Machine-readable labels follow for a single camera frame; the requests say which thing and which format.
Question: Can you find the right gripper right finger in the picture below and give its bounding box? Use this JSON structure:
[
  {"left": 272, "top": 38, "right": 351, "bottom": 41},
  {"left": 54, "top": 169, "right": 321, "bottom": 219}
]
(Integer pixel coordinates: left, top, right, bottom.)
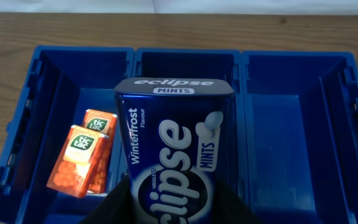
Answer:
[{"left": 216, "top": 180, "right": 262, "bottom": 224}]

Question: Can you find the orange candy box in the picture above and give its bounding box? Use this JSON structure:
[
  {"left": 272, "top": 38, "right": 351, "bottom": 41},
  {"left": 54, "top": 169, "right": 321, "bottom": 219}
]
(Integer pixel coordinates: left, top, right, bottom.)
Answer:
[
  {"left": 81, "top": 108, "right": 118, "bottom": 195},
  {"left": 46, "top": 124, "right": 110, "bottom": 198}
]

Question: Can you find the blue tray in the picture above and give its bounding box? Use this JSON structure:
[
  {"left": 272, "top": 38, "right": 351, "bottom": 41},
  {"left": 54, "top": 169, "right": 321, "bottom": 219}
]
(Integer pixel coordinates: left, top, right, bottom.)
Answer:
[{"left": 0, "top": 45, "right": 358, "bottom": 224}]

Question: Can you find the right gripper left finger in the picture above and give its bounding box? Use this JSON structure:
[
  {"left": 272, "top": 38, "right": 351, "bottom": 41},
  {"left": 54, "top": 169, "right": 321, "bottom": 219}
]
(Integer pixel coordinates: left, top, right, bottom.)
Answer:
[{"left": 79, "top": 177, "right": 135, "bottom": 224}]

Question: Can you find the blue candy pack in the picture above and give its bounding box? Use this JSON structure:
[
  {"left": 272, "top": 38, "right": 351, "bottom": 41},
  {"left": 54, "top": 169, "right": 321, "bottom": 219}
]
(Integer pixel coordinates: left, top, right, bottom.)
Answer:
[{"left": 114, "top": 77, "right": 235, "bottom": 224}]

